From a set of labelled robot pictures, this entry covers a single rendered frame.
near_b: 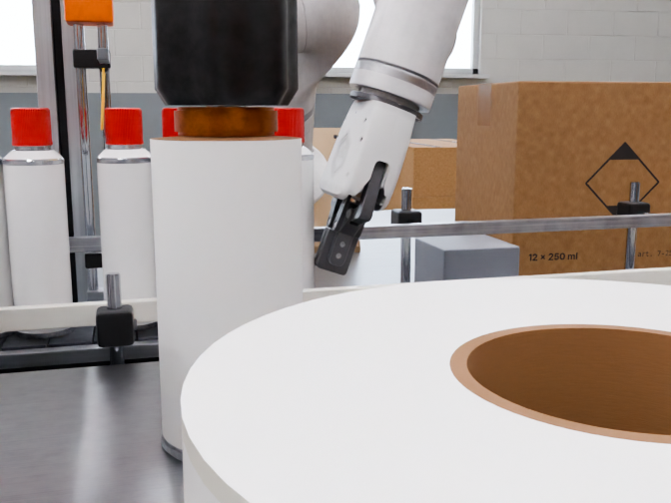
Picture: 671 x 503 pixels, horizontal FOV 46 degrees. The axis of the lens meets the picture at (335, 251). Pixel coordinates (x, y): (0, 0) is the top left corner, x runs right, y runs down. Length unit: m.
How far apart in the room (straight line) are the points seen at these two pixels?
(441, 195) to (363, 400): 3.87
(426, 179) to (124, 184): 3.33
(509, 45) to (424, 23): 5.78
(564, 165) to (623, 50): 5.85
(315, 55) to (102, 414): 0.82
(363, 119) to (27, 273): 0.33
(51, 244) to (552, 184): 0.66
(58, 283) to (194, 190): 0.33
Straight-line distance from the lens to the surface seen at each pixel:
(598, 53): 6.83
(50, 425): 0.56
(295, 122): 0.75
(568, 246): 1.12
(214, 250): 0.43
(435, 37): 0.76
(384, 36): 0.76
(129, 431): 0.53
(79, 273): 0.89
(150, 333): 0.74
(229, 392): 0.17
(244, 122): 0.44
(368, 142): 0.73
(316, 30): 1.22
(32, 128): 0.73
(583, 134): 1.11
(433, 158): 4.00
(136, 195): 0.73
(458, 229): 0.86
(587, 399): 0.23
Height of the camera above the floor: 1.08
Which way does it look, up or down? 10 degrees down
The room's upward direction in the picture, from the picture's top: straight up
